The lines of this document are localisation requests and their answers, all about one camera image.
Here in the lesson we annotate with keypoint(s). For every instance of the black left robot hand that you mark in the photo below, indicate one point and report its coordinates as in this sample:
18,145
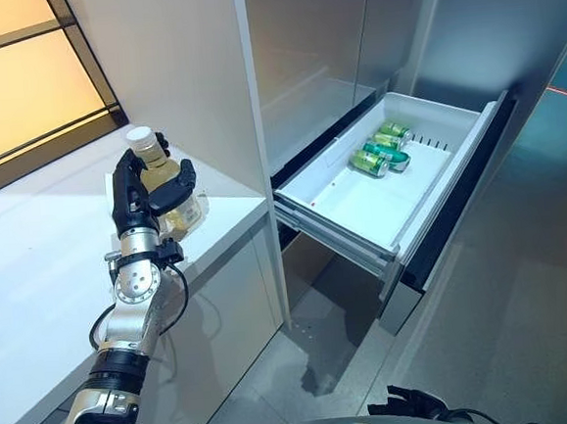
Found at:
127,195

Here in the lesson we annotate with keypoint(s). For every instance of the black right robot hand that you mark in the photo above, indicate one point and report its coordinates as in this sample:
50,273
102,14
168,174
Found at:
406,401

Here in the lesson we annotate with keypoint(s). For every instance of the yellow drink bottle white cap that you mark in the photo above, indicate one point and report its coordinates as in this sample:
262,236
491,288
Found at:
154,165

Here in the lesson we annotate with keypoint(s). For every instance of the fridge drawer with white tray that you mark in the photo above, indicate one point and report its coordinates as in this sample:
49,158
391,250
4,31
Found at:
361,201

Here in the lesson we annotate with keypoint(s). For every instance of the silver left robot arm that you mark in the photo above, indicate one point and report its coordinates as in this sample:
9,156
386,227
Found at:
132,283

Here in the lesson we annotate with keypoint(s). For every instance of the plain steel fridge drawer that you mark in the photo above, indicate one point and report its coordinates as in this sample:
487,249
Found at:
317,268

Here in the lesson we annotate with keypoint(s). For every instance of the white counter cabinet unit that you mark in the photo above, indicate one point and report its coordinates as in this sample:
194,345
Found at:
45,240

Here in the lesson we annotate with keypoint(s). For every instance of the dark framed orange window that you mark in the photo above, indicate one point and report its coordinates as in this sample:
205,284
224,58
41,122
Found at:
7,71

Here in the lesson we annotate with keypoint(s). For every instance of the tall cabinet with drawers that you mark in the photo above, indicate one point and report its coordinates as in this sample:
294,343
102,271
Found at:
310,48

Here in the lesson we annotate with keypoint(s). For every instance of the green drink can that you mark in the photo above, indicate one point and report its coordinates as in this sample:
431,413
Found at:
390,140
397,128
370,162

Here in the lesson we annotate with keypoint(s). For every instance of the teal drink can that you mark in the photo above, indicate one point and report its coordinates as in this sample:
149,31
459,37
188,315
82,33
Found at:
382,149

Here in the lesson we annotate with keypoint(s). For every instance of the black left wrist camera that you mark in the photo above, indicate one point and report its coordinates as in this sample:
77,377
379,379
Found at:
171,252

